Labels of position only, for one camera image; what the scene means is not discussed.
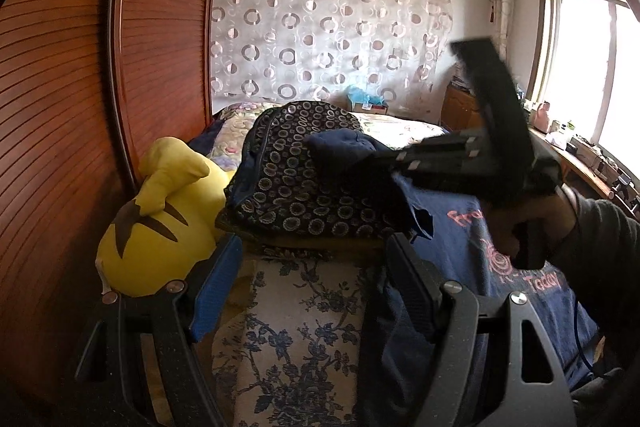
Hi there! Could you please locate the pink bottle on sill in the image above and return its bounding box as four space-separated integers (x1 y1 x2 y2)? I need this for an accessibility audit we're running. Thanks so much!
532 101 551 133

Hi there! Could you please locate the wooden louvered wardrobe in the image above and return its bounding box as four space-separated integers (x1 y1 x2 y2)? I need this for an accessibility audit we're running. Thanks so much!
1 0 213 402

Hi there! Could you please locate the teal tissue box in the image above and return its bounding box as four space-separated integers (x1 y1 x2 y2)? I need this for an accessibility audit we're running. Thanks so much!
345 86 388 115

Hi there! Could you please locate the blue floral white cloth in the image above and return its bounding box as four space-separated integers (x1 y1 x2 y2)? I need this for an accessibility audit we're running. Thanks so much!
210 255 366 426

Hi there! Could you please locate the bright window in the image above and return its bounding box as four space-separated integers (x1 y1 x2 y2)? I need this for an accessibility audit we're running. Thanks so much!
533 0 639 173

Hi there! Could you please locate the navy blue printed t-shirt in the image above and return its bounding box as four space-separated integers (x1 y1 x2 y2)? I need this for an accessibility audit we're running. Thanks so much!
307 130 597 426

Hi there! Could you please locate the wooden side cabinet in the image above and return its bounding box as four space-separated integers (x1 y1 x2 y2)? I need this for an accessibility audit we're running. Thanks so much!
439 84 483 132

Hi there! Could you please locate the person's right hand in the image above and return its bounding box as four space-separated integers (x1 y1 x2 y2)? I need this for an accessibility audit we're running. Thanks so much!
480 184 577 269

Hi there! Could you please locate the black circle-patterned garment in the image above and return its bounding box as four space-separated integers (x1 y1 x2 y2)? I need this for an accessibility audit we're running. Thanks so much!
219 101 392 243

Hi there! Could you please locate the circle-patterned sheer curtain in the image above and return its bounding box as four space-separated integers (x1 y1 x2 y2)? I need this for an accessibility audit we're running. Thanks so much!
209 0 452 120

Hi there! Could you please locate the yellow plush toy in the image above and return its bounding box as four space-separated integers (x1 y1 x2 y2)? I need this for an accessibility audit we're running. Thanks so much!
96 136 233 297

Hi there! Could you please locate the grey right sleeve forearm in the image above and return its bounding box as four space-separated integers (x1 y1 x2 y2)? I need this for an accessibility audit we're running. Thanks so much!
558 195 639 369

